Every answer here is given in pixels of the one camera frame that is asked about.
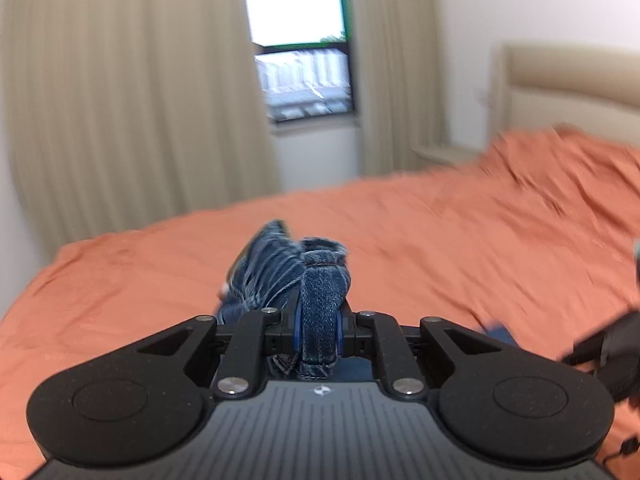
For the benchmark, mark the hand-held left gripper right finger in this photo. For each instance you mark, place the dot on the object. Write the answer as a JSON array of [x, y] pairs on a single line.
[[340, 332]]

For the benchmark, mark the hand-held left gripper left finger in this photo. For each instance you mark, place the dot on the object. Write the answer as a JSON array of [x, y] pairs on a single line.
[[298, 332]]

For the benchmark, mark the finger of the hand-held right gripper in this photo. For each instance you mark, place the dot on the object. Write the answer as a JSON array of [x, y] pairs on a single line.
[[582, 350]]

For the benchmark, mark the blue denim pants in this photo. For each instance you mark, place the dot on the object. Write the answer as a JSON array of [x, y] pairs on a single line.
[[320, 300]]

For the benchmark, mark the orange bed sheet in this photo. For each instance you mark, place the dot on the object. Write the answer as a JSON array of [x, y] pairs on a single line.
[[150, 280]]

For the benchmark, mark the crumpled orange duvet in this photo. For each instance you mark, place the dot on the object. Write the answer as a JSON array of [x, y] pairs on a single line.
[[550, 185]]

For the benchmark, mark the beige nightstand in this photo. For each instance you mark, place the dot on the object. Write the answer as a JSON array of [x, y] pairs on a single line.
[[445, 154]]

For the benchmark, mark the beige padded headboard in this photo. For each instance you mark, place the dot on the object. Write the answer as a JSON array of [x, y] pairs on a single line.
[[570, 85]]

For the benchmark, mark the narrow beige curtain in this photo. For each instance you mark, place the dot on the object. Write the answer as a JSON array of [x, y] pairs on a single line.
[[395, 70]]

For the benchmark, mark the wide beige curtain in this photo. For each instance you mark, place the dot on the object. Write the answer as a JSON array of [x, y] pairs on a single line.
[[130, 100]]

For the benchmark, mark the dark-framed window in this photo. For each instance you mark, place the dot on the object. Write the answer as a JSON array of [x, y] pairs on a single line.
[[300, 45]]

